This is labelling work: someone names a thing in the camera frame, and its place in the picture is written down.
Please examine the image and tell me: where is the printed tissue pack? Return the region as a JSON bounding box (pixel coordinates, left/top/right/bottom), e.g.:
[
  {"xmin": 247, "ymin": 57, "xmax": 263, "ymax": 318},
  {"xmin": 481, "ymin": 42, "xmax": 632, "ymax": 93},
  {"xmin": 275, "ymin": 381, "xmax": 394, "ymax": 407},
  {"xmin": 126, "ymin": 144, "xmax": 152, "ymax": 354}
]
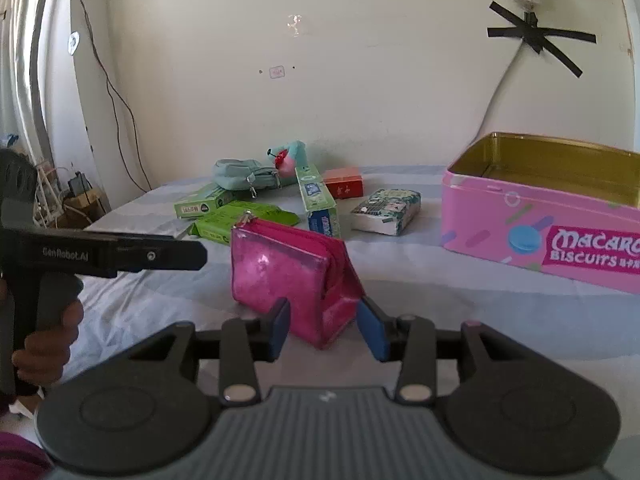
[{"xmin": 350, "ymin": 189, "xmax": 422, "ymax": 237}]

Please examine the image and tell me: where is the pink biscuit tin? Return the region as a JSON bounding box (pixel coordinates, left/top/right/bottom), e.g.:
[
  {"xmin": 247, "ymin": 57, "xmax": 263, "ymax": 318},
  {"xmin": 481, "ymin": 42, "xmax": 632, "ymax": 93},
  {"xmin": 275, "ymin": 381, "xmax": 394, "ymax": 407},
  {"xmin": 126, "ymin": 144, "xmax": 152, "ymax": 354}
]
[{"xmin": 441, "ymin": 132, "xmax": 640, "ymax": 295}]

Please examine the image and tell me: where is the person's left hand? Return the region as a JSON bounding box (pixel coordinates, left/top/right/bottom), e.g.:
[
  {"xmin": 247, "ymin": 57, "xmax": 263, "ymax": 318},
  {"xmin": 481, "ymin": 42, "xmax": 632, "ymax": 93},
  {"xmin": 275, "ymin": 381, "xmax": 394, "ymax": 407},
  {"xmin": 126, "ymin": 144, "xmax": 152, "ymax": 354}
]
[{"xmin": 11, "ymin": 300, "xmax": 85, "ymax": 391}]

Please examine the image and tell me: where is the brown cardboard box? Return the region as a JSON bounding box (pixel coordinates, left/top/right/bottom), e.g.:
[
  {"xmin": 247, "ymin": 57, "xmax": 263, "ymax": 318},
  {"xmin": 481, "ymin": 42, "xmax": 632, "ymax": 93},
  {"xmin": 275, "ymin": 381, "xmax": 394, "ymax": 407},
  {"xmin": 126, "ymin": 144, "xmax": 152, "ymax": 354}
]
[{"xmin": 62, "ymin": 189, "xmax": 112, "ymax": 227}]

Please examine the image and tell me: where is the teal fabric pouch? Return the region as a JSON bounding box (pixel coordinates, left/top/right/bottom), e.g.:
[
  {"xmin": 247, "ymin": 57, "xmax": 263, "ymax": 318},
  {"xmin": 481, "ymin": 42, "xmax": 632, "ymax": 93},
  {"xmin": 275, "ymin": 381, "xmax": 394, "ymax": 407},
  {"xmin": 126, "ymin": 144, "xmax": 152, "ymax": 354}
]
[{"xmin": 214, "ymin": 158, "xmax": 283, "ymax": 193}]

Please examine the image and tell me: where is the black tape cross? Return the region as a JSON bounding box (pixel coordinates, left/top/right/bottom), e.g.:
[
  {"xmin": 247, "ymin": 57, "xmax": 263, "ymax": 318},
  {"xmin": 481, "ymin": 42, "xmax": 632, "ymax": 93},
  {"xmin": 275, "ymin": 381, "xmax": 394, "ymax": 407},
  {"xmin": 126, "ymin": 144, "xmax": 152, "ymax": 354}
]
[{"xmin": 487, "ymin": 1, "xmax": 597, "ymax": 78}]

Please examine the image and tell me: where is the thin black wall cable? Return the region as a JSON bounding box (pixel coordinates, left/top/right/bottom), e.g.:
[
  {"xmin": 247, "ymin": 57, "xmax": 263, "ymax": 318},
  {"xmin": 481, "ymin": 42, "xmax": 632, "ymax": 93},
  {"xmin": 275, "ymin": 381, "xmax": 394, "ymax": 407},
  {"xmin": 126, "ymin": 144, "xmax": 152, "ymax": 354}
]
[{"xmin": 70, "ymin": 0, "xmax": 153, "ymax": 193}]

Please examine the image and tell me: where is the grey power cable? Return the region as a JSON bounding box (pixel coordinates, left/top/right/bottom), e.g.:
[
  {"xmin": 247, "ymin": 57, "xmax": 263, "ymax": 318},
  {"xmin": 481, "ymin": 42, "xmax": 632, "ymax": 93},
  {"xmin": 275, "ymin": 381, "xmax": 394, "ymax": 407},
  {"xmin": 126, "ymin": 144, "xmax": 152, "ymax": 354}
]
[{"xmin": 478, "ymin": 35, "xmax": 526, "ymax": 140}]

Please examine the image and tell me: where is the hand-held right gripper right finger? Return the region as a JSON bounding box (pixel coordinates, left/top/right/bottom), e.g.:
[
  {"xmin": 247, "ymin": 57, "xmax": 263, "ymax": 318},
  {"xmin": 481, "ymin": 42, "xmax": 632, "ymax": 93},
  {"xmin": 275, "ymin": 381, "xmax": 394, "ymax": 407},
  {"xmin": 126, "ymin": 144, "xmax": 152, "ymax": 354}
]
[{"xmin": 356, "ymin": 295, "xmax": 507, "ymax": 404}]

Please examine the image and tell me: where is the red small box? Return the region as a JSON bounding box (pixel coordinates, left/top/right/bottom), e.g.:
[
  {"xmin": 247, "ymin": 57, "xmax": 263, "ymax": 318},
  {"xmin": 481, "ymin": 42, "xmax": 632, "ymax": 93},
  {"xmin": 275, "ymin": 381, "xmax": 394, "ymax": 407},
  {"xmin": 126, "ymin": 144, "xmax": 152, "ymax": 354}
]
[{"xmin": 322, "ymin": 167, "xmax": 363, "ymax": 200}]

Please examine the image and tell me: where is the green and blue toothpaste box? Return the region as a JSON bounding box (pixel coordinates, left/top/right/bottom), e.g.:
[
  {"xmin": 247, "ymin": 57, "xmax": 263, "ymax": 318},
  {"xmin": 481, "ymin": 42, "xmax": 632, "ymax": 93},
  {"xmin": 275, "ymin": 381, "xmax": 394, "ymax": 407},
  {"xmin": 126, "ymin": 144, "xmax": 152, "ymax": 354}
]
[{"xmin": 295, "ymin": 165, "xmax": 341, "ymax": 239}]

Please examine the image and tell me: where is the white curtain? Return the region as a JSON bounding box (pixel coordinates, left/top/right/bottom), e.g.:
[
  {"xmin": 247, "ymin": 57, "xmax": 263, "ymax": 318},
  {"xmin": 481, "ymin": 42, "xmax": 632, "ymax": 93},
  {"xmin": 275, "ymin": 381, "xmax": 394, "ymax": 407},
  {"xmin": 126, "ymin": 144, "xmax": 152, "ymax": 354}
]
[{"xmin": 0, "ymin": 0, "xmax": 108, "ymax": 171}]

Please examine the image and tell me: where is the person's magenta clothing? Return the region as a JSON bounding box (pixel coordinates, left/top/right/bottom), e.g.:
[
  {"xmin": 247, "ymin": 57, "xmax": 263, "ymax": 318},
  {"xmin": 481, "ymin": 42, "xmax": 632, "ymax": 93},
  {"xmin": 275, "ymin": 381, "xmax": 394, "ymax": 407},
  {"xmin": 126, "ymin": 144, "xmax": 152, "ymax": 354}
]
[{"xmin": 0, "ymin": 430, "xmax": 52, "ymax": 473}]

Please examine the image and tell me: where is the teal plush bear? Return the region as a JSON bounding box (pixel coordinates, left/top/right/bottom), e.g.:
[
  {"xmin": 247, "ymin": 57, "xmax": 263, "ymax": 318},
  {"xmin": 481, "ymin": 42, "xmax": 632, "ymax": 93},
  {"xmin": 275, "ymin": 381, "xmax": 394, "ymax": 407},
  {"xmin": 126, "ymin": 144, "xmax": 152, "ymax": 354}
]
[{"xmin": 266, "ymin": 140, "xmax": 308, "ymax": 186}]

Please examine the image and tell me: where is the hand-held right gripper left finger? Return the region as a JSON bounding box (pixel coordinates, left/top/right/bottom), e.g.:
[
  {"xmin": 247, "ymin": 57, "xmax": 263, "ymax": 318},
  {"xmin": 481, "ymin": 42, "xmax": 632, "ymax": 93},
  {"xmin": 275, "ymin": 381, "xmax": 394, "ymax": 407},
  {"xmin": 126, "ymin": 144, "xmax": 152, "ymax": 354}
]
[{"xmin": 125, "ymin": 297, "xmax": 292, "ymax": 404}]

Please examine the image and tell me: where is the pink glitter zip pouch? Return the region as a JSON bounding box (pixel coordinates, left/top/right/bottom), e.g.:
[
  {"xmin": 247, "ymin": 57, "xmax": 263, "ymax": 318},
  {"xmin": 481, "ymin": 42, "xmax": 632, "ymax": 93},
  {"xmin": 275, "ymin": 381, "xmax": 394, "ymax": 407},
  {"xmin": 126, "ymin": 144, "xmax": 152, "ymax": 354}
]
[{"xmin": 231, "ymin": 214, "xmax": 365, "ymax": 350}]

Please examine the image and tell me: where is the green cardboard box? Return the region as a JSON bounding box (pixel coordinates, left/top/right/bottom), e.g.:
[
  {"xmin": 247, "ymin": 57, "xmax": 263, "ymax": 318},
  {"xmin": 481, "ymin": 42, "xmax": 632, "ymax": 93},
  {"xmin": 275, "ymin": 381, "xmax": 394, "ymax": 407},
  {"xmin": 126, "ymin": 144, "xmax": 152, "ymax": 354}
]
[{"xmin": 174, "ymin": 183, "xmax": 239, "ymax": 220}]

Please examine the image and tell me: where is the white wire rack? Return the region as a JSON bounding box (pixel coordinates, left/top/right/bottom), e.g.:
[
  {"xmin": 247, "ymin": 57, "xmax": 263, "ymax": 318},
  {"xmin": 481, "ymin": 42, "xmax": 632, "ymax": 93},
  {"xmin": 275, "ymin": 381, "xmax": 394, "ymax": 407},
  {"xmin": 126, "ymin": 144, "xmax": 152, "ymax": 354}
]
[{"xmin": 32, "ymin": 160, "xmax": 67, "ymax": 228}]

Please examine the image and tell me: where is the light blue bed sheet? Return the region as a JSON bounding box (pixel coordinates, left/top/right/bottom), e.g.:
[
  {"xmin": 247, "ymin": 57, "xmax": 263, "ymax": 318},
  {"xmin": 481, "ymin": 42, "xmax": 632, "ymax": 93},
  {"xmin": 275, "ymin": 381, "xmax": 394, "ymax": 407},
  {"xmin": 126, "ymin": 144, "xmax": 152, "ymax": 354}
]
[{"xmin": 75, "ymin": 162, "xmax": 640, "ymax": 376}]

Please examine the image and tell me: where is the green plastic packet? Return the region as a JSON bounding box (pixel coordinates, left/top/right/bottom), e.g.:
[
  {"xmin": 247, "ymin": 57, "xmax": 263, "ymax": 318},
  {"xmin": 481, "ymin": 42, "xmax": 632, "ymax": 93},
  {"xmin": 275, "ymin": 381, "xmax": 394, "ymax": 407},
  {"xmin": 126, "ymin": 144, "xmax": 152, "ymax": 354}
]
[{"xmin": 187, "ymin": 201, "xmax": 301, "ymax": 246}]

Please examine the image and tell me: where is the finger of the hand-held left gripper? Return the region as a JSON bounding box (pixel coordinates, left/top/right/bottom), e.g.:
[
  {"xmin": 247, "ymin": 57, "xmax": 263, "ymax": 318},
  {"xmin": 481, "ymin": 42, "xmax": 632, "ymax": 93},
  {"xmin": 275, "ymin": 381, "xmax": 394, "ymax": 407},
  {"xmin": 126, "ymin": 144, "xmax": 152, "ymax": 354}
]
[{"xmin": 118, "ymin": 233, "xmax": 208, "ymax": 279}]

